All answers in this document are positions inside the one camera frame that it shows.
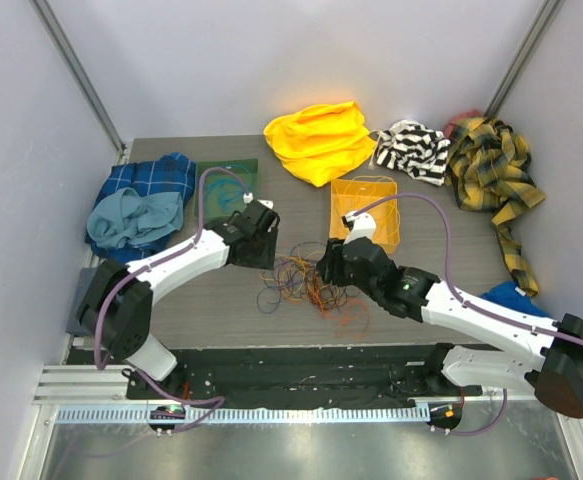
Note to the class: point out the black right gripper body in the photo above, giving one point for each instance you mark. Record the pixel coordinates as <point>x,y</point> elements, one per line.
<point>338,272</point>

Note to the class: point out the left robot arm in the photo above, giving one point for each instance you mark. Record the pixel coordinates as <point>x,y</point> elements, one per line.
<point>117,306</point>

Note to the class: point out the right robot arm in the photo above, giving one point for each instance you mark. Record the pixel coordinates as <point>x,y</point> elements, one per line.
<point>524,353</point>

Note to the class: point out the green plastic bin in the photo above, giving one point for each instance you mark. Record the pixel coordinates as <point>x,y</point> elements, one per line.
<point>222,193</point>

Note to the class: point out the yellow plastic bin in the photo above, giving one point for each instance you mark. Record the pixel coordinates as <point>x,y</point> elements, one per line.
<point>354,194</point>

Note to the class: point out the blue plaid cloth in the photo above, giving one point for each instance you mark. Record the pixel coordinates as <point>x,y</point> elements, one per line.
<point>171,173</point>

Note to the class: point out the yellow cloth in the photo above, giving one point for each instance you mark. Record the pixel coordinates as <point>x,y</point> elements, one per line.
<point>321,142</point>

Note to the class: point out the black white striped cloth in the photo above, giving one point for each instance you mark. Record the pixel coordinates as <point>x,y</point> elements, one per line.
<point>412,148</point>

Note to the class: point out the light blue cloth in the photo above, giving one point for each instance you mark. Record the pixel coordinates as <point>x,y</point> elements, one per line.
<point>125,218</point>

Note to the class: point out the bright blue cloth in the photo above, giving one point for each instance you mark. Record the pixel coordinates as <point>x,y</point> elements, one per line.
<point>510,295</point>

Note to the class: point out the yellow black plaid shirt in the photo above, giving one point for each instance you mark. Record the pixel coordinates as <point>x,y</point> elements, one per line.
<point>488,169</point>

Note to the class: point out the grey folded cloth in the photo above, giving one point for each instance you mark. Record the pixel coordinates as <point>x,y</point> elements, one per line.
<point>73,326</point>

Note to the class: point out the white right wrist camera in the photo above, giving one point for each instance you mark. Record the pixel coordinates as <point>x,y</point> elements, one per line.
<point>360,225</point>

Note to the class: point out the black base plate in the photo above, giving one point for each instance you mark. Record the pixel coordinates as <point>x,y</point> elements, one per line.
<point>345,377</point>

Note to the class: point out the aluminium frame rail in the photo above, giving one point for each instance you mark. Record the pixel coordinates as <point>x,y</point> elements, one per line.
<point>118,395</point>

